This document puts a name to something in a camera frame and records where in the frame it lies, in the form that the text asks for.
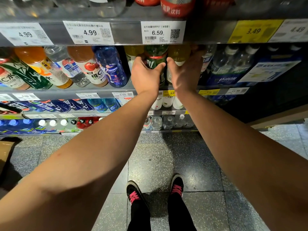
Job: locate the person's right hand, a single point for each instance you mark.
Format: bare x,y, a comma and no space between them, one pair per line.
186,76

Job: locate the person's left hand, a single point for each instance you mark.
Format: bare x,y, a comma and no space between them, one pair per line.
144,79

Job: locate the person's left thumb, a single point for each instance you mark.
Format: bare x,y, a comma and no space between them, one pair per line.
160,69

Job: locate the person's right thumb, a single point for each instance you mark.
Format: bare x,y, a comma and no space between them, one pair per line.
172,64

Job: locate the yellow drink bottle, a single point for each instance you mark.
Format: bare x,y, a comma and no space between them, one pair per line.
131,52
179,53

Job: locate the green drink bottle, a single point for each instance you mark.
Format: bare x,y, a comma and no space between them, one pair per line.
155,55

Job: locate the person's right forearm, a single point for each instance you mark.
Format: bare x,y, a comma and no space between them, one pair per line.
240,151

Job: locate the person's left forearm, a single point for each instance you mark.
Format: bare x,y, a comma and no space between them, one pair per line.
79,165

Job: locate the yellow price tag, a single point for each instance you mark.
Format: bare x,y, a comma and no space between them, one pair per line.
253,31
208,92
169,93

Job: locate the white drink bottle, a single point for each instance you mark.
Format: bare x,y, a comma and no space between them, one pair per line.
157,103
167,101
177,103

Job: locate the white price tag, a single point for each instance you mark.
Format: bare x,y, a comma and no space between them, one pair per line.
237,91
24,34
163,32
122,95
292,30
87,95
26,96
89,33
5,97

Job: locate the clear slim bottle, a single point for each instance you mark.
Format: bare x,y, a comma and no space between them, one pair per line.
208,56

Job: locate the blue drink bottle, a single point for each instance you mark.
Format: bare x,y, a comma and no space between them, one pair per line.
111,67

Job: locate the row of small clear water bottles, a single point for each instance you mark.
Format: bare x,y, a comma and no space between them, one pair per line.
168,122

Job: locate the red drink can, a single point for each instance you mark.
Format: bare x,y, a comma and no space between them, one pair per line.
177,8
146,0

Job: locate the pack of white-capped water bottles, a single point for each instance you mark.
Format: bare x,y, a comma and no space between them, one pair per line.
231,67

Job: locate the brown bottle with apple label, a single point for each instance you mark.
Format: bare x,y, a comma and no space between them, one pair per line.
90,67

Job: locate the row of red black-capped bottles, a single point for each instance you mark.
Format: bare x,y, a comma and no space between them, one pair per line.
85,122

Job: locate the clear bottle with blue label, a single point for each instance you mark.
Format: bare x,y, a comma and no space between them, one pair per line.
67,66

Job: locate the blue bottle pack with white label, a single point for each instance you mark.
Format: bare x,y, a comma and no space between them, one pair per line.
272,67

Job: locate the row of dark blue bottles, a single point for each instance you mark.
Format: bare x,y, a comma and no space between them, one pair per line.
62,105

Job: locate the row of white-capped bottles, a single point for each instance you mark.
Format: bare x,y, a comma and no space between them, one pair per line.
56,125

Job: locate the wooden shelf base beam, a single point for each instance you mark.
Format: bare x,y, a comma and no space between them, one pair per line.
279,116

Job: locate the black right shoe pink laces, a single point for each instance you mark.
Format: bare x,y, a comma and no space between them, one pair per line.
177,186

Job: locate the black shoe pink laces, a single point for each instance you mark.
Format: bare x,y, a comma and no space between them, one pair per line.
134,193
177,186

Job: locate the orange drink bottle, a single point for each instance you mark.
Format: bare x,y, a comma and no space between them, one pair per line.
41,63

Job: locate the black left shoe pink laces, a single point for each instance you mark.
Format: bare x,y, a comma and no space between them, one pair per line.
134,193

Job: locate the green and white striped bottle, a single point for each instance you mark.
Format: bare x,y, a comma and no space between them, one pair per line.
26,73

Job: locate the person's right leg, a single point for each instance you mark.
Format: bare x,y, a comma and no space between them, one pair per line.
180,214

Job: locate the person's leg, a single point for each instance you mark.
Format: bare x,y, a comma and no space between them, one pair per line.
180,214
139,217

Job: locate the person's left leg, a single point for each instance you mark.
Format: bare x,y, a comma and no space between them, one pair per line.
139,217

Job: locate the row of blue-capped bottles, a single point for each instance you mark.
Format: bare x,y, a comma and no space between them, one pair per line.
21,127

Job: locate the brown cardboard box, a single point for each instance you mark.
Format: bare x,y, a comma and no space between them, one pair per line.
4,153

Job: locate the grey metal shelf rail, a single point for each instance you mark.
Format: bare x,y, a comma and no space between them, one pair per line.
127,32
60,92
48,115

